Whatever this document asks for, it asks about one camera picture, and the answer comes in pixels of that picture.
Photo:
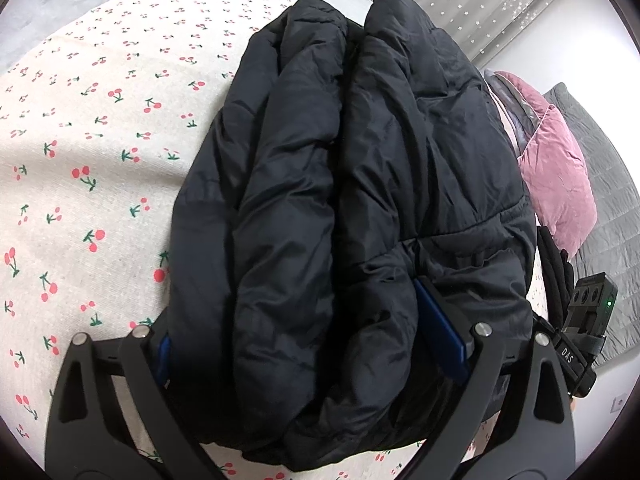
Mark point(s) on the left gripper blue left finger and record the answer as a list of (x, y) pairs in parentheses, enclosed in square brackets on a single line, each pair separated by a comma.
[(162, 351)]

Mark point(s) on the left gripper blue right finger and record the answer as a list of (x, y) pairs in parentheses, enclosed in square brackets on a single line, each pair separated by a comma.
[(447, 330)]

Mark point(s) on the black quilted puffer jacket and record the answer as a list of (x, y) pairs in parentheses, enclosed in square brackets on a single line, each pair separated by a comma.
[(347, 162)]

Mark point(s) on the black folded garment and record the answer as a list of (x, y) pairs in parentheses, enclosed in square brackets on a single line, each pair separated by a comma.
[(558, 275)]

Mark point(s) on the grey quilted headboard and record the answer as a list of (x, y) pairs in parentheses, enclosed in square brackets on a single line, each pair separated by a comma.
[(613, 244)]

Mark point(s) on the pink velvet pillow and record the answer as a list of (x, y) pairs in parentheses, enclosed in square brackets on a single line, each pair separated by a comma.
[(556, 173)]

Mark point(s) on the folded grey pink bedding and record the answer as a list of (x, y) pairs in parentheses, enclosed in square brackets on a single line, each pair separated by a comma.
[(518, 115)]

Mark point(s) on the cherry print bed sheet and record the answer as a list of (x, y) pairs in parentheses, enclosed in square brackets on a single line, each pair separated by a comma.
[(104, 104)]

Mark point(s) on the white wall socket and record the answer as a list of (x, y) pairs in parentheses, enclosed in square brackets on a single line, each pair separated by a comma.
[(618, 403)]

